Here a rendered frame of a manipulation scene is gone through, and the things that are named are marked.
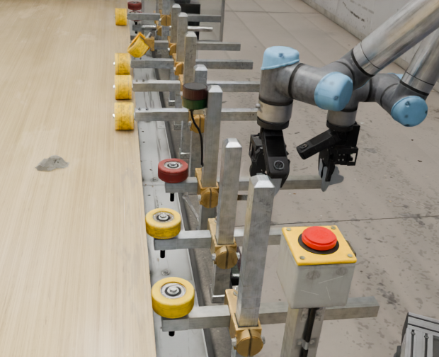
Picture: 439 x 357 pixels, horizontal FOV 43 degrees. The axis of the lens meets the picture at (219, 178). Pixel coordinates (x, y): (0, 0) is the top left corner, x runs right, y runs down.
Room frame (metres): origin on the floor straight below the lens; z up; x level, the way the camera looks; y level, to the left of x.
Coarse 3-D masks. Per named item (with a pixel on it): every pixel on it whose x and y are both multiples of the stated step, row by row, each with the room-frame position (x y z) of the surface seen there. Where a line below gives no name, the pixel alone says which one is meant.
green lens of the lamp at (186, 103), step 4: (184, 100) 1.26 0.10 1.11; (188, 100) 1.25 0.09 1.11; (204, 100) 1.26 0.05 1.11; (184, 104) 1.25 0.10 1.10; (188, 104) 1.25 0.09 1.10; (192, 104) 1.24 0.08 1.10; (196, 104) 1.25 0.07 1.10; (200, 104) 1.25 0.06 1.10; (204, 104) 1.26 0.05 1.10; (188, 108) 1.25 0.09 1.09; (192, 108) 1.24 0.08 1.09; (196, 108) 1.25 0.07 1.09; (200, 108) 1.25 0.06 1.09
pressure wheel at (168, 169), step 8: (168, 160) 1.33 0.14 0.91; (176, 160) 1.33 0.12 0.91; (160, 168) 1.28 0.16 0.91; (168, 168) 1.28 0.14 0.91; (176, 168) 1.29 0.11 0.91; (184, 168) 1.29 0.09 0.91; (160, 176) 1.28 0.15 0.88; (168, 176) 1.27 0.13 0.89; (176, 176) 1.27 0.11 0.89; (184, 176) 1.28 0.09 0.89
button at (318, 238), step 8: (304, 232) 0.54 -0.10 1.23; (312, 232) 0.54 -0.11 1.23; (320, 232) 0.54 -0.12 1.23; (328, 232) 0.54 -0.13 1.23; (304, 240) 0.53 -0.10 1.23; (312, 240) 0.53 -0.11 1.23; (320, 240) 0.53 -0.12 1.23; (328, 240) 0.53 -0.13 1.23; (336, 240) 0.53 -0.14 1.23; (312, 248) 0.52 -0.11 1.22; (320, 248) 0.52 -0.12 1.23; (328, 248) 0.52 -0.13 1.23
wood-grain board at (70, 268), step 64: (0, 0) 3.09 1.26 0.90; (64, 0) 3.21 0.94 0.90; (0, 64) 2.02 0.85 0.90; (64, 64) 2.08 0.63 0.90; (0, 128) 1.46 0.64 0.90; (64, 128) 1.50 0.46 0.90; (0, 192) 1.11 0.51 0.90; (64, 192) 1.14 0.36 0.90; (128, 192) 1.16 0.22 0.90; (0, 256) 0.87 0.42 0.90; (64, 256) 0.89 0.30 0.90; (128, 256) 0.90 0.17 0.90; (0, 320) 0.70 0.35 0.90; (64, 320) 0.71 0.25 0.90; (128, 320) 0.73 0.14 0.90
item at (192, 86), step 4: (184, 84) 1.28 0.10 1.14; (188, 84) 1.28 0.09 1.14; (192, 84) 1.28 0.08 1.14; (196, 84) 1.29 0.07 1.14; (200, 84) 1.29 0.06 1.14; (204, 84) 1.29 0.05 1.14; (188, 88) 1.26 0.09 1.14; (192, 88) 1.26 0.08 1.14; (196, 88) 1.26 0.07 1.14; (200, 88) 1.26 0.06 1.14; (204, 88) 1.26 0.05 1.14; (192, 100) 1.25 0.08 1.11; (196, 100) 1.25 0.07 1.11; (200, 100) 1.25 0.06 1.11; (204, 108) 1.26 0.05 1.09; (192, 112) 1.27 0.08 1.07; (204, 112) 1.28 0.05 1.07; (192, 116) 1.27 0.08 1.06; (196, 124) 1.27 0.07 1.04; (200, 132) 1.27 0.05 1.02; (200, 136) 1.27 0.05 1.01; (200, 140) 1.27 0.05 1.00; (200, 144) 1.27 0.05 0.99; (200, 164) 1.27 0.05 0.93
